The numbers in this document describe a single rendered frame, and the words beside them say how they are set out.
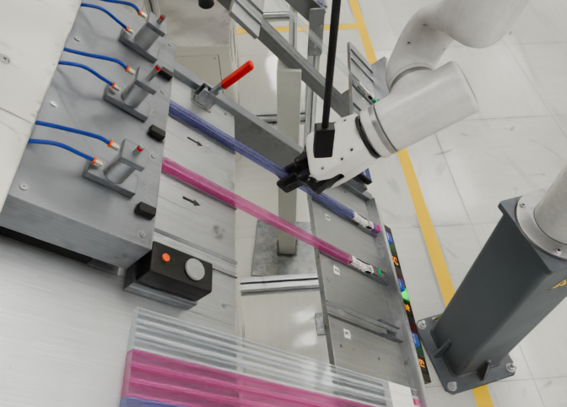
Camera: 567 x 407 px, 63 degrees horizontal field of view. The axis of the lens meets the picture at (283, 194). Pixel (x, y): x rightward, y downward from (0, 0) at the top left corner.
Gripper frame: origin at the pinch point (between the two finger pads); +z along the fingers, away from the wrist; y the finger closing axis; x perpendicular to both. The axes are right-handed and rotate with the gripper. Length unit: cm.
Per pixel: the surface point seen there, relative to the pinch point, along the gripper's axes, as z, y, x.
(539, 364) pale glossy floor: -13, 6, 121
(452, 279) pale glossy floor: 2, -25, 110
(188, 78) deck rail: 3.3, -7.9, -21.8
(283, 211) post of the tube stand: 35, -40, 52
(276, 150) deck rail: 2.3, -7.9, -0.1
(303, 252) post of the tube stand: 45, -40, 78
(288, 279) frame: 33, -13, 48
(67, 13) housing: -0.3, 5.5, -42.3
